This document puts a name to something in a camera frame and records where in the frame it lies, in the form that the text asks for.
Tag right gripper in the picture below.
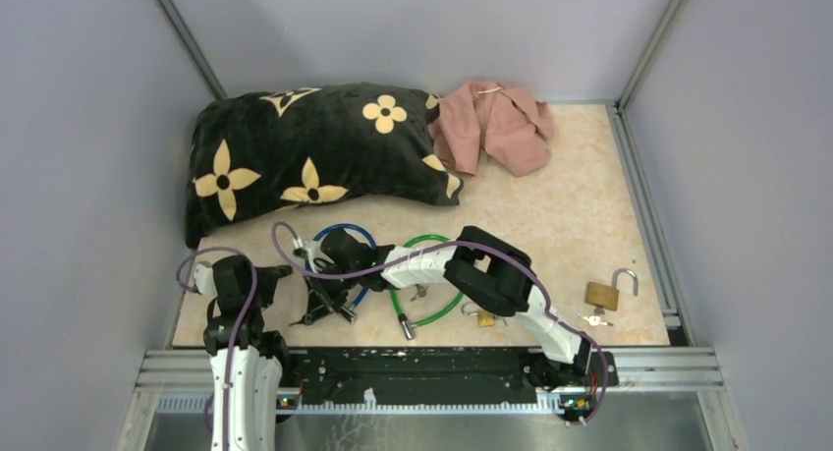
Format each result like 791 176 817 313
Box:
304 262 361 325

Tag blue cable lock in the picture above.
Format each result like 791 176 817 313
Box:
313 223 376 323

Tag green cable lock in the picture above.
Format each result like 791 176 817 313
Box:
388 234 467 341

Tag small brass padlock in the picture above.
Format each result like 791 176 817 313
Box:
460 302 508 328

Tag pink cloth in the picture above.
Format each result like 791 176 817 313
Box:
428 81 557 177

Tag large brass padlock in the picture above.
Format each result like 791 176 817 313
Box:
584 268 639 311

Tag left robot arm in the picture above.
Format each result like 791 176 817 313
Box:
194 254 295 450

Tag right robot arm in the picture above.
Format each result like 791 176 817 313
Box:
291 226 610 390

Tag green lock keys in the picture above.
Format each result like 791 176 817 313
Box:
410 284 428 302

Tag black floral pillow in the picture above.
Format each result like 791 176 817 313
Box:
185 82 464 249

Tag silver keys by padlock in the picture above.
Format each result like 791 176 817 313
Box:
577 310 614 327

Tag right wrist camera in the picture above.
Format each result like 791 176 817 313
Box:
293 239 320 258

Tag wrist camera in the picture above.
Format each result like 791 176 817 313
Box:
192 261 217 298
293 239 320 258

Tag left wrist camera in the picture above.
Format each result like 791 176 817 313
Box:
192 261 217 298

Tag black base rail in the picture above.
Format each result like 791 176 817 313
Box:
277 347 620 406

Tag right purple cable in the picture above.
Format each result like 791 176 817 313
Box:
271 221 610 426

